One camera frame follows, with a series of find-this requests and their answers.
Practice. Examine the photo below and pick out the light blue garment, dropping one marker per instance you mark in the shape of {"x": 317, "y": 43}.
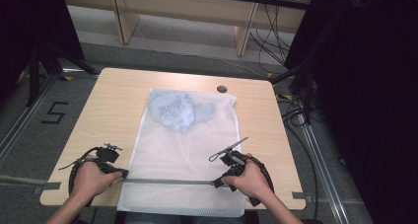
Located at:
{"x": 179, "y": 110}

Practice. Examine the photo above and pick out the white mesh laundry bag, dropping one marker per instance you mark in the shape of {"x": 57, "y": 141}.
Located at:
{"x": 184, "y": 171}

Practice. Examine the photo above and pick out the person's right hand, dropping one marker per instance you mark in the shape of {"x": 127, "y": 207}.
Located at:
{"x": 251, "y": 181}

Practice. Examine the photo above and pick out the black curtain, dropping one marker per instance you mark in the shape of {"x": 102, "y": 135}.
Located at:
{"x": 29, "y": 26}
{"x": 368, "y": 86}

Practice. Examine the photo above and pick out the grey tape strip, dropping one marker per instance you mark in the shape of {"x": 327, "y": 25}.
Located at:
{"x": 46, "y": 186}
{"x": 301, "y": 196}

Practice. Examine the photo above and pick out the light wooden desk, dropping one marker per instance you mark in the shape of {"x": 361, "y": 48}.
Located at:
{"x": 184, "y": 10}

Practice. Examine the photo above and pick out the aluminium floor rail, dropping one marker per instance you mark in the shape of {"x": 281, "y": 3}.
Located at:
{"x": 323, "y": 171}
{"x": 23, "y": 118}

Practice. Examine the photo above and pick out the black stand leg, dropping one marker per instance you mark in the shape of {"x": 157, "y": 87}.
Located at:
{"x": 289, "y": 73}

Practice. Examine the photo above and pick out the person's left hand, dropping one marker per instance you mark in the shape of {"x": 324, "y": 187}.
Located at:
{"x": 89, "y": 181}

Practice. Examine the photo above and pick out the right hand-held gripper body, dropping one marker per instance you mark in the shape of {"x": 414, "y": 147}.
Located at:
{"x": 234, "y": 163}

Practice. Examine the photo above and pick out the black tripod stand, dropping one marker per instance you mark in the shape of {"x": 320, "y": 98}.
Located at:
{"x": 42, "y": 64}

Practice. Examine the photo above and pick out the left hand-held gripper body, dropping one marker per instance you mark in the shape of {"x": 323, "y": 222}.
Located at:
{"x": 107, "y": 155}

